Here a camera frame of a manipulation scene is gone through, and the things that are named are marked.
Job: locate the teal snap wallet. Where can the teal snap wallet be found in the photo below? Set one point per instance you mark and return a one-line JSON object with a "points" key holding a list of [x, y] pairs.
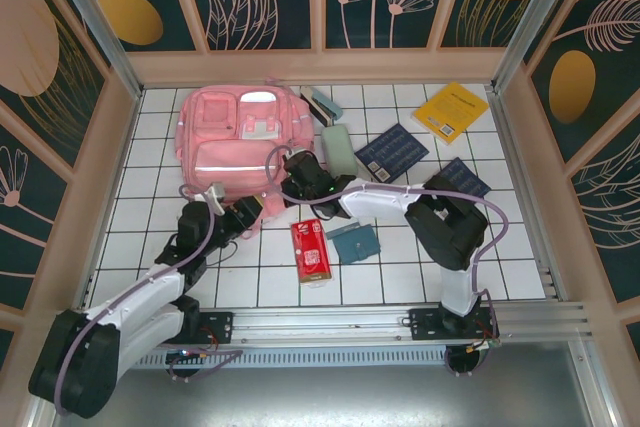
{"points": [[357, 247]]}

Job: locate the small dark blue book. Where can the small dark blue book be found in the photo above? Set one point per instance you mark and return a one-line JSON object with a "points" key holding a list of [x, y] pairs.
{"points": [[462, 174]]}

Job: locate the blue grey stapler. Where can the blue grey stapler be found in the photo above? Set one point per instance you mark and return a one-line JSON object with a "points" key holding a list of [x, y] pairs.
{"points": [[325, 107]]}

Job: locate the pale green pencil case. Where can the pale green pencil case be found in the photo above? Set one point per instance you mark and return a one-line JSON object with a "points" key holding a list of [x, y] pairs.
{"points": [[337, 149]]}

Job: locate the grey metal sheet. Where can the grey metal sheet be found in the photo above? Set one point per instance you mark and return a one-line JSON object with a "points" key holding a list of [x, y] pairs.
{"points": [[320, 397]]}

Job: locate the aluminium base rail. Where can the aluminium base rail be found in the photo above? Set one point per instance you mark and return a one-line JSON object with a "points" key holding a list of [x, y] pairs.
{"points": [[320, 322]]}

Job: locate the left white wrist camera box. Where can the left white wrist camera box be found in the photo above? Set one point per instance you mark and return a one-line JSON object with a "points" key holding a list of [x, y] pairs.
{"points": [[215, 194]]}

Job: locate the large dark blue book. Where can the large dark blue book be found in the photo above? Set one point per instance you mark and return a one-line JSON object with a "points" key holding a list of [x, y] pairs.
{"points": [[395, 149]]}

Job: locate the yellow book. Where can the yellow book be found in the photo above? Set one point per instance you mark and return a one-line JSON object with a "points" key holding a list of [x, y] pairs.
{"points": [[450, 109]]}

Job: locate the aluminium corner post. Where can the aluminium corner post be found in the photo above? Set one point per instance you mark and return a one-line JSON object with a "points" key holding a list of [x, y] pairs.
{"points": [[537, 22], [97, 22]]}

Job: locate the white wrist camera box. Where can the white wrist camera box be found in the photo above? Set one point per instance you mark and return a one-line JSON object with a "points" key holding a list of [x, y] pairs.
{"points": [[215, 194], [297, 152]]}

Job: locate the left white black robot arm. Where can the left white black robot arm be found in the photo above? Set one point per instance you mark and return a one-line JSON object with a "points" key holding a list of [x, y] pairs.
{"points": [[75, 367]]}

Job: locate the red packet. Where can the red packet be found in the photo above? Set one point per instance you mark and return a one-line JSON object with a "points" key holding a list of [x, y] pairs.
{"points": [[310, 252]]}

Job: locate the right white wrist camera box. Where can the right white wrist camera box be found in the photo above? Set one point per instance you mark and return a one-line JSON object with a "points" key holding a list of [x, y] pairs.
{"points": [[297, 152]]}

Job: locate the aluminium side rail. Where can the aluminium side rail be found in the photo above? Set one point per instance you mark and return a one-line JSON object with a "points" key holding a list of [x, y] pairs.
{"points": [[132, 112], [515, 157]]}

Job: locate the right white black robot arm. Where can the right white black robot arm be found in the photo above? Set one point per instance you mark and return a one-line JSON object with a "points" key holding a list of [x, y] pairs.
{"points": [[445, 232]]}

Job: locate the pink backpack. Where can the pink backpack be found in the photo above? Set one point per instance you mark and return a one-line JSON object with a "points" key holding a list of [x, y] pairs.
{"points": [[225, 167]]}

